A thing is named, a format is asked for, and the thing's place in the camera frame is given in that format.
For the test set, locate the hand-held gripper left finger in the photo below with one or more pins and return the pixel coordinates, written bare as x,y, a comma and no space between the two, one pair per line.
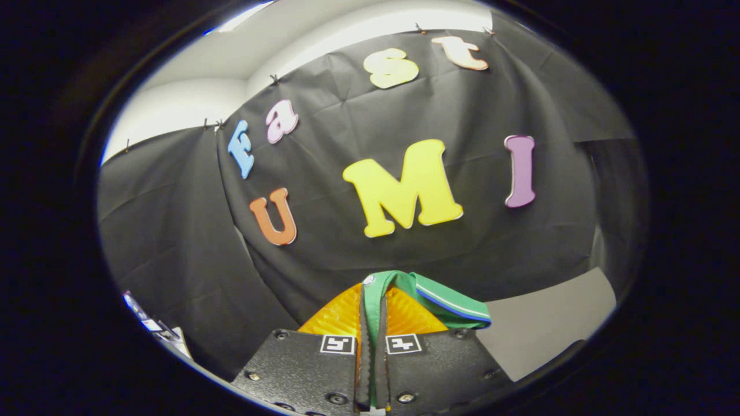
300,370

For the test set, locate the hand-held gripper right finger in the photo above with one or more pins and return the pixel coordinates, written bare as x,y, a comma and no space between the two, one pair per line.
439,370

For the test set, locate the green shirt clothes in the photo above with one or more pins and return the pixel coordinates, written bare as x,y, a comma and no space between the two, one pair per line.
445,300

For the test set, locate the white and blue equipment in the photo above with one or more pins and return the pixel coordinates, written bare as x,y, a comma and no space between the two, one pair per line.
156,326

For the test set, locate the black backdrop cloth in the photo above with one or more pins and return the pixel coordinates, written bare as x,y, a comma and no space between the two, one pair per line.
324,173

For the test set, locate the beige cabinet with dark frame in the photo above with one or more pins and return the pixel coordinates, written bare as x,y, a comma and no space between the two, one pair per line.
543,323

